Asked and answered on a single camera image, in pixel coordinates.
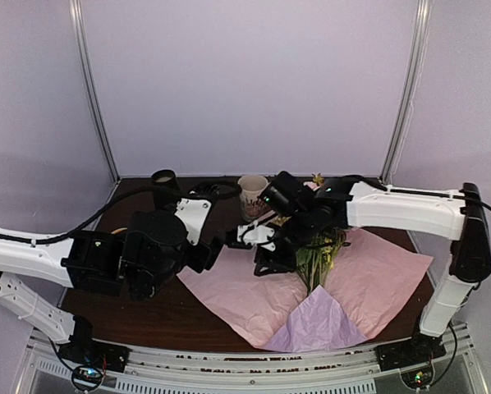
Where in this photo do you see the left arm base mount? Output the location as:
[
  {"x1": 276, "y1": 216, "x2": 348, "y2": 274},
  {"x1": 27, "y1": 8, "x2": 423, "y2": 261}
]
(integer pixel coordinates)
[{"x1": 53, "y1": 316, "x2": 130, "y2": 393}]

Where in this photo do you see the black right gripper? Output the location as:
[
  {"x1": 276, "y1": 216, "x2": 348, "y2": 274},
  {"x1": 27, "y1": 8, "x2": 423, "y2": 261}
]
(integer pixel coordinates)
[{"x1": 253, "y1": 210, "x2": 315, "y2": 277}]

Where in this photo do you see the white vented front rail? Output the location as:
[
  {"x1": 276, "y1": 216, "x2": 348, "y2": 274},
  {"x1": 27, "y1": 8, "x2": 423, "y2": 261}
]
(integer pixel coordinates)
[{"x1": 23, "y1": 323, "x2": 476, "y2": 394}]

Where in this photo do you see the floral mug yellow inside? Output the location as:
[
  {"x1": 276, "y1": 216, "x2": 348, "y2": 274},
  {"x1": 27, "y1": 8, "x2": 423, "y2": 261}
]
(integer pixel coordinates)
[{"x1": 111, "y1": 227, "x2": 127, "y2": 235}]

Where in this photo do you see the right aluminium frame post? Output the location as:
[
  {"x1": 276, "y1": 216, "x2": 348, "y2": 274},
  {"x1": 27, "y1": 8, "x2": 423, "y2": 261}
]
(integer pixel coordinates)
[{"x1": 380, "y1": 0, "x2": 433, "y2": 184}]

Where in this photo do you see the cream printed mug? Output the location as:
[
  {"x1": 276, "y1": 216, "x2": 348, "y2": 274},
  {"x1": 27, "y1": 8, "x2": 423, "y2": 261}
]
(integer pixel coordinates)
[{"x1": 238, "y1": 175, "x2": 268, "y2": 222}]

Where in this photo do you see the aluminium frame post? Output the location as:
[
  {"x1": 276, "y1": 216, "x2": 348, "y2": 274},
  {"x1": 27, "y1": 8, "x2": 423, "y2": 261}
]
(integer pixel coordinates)
[
  {"x1": 69, "y1": 0, "x2": 121, "y2": 183},
  {"x1": 380, "y1": 0, "x2": 433, "y2": 184}
]

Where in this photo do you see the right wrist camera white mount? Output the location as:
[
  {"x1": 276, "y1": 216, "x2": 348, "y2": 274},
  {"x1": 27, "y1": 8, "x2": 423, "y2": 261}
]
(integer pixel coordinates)
[{"x1": 225, "y1": 221, "x2": 276, "y2": 251}]

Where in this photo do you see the pink tissue wrapping sheet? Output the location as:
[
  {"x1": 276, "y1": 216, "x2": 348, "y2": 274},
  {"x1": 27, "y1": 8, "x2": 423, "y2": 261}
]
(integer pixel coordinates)
[{"x1": 179, "y1": 229, "x2": 433, "y2": 350}]

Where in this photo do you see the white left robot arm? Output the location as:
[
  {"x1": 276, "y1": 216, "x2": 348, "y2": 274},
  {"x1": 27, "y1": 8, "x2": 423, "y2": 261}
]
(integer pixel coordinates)
[{"x1": 0, "y1": 210, "x2": 223, "y2": 364}]

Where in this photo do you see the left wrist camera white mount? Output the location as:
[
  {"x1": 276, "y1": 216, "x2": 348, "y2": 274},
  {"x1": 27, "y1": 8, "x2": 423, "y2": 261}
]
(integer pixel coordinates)
[{"x1": 175, "y1": 199, "x2": 212, "y2": 245}]

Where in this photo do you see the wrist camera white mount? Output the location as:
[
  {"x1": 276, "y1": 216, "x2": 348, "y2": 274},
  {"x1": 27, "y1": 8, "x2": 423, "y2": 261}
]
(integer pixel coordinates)
[
  {"x1": 175, "y1": 199, "x2": 212, "y2": 245},
  {"x1": 225, "y1": 221, "x2": 276, "y2": 251}
]

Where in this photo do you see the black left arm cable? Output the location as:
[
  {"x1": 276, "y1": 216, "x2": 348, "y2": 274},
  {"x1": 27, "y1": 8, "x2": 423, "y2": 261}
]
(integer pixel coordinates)
[{"x1": 0, "y1": 182, "x2": 238, "y2": 247}]

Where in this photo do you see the purple flower bouquet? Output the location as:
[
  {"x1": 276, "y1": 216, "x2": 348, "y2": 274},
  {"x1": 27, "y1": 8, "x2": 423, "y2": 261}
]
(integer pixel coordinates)
[{"x1": 269, "y1": 172, "x2": 351, "y2": 295}]

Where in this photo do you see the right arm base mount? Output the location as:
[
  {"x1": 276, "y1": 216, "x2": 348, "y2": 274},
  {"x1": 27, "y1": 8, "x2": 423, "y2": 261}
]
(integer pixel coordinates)
[{"x1": 375, "y1": 327, "x2": 447, "y2": 392}]

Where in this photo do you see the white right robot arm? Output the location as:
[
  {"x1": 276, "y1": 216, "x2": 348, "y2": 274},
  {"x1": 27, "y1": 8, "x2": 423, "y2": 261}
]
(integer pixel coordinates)
[{"x1": 237, "y1": 172, "x2": 491, "y2": 363}]

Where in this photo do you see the black tall vase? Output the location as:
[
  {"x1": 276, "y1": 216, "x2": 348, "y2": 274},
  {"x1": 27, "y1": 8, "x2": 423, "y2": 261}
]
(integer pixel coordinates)
[{"x1": 150, "y1": 168, "x2": 185, "y2": 214}]

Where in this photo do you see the purple tissue wrapping sheet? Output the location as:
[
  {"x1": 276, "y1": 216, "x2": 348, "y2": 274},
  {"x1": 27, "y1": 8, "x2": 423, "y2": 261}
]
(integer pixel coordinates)
[{"x1": 264, "y1": 286, "x2": 367, "y2": 353}]

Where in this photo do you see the left aluminium frame post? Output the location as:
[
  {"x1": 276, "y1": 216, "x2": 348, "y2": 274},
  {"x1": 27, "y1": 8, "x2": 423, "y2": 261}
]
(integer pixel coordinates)
[{"x1": 69, "y1": 0, "x2": 121, "y2": 183}]

